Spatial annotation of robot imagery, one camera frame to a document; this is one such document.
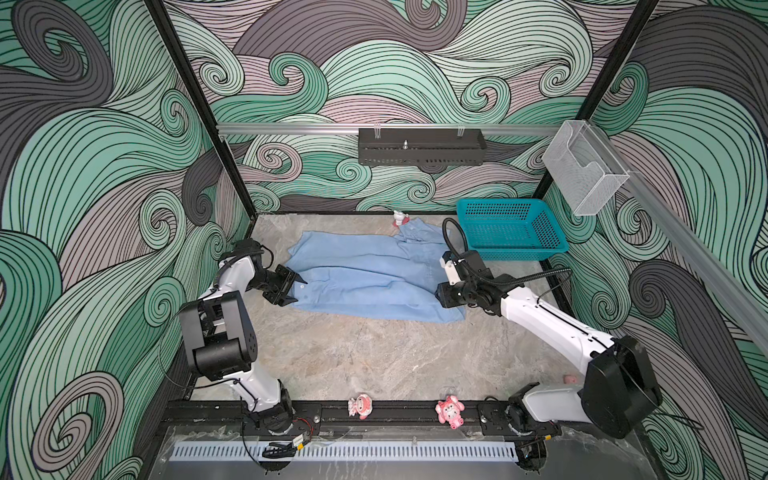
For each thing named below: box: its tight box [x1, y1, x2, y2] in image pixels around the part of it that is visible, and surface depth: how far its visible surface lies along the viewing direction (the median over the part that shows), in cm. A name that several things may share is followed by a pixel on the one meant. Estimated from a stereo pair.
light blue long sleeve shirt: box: [284, 218, 466, 322], surface depth 99 cm
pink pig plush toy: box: [435, 395, 465, 430], surface depth 74 cm
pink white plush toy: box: [348, 394, 373, 420], surface depth 74 cm
